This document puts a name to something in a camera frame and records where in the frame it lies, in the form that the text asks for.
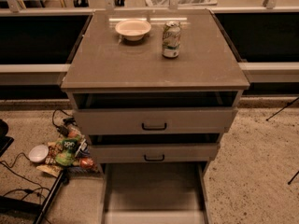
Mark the grey drawer cabinet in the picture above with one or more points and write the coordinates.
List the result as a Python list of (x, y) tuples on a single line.
[(110, 72)]

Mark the black power adapter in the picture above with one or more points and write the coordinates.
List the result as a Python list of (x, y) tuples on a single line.
[(63, 131)]

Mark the green snack bag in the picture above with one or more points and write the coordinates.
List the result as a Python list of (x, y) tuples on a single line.
[(67, 156)]

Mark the yellow snack packet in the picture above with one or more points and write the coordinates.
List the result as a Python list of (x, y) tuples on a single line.
[(50, 169)]

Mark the white bowl on floor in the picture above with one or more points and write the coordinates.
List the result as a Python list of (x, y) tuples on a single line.
[(38, 153)]

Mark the black tripod leg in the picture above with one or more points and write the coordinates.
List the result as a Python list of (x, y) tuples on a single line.
[(295, 175)]

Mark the black stand base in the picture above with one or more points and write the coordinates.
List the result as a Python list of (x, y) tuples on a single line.
[(37, 211)]

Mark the white bowl on cabinet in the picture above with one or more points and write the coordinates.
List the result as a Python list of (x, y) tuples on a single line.
[(132, 30)]

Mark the green white soda can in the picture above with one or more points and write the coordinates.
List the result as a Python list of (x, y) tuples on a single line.
[(171, 39)]

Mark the grey drawer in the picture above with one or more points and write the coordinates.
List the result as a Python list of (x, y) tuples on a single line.
[(154, 153), (154, 193), (156, 120)]

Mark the red round snack item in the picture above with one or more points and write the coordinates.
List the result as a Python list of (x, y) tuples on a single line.
[(86, 163)]

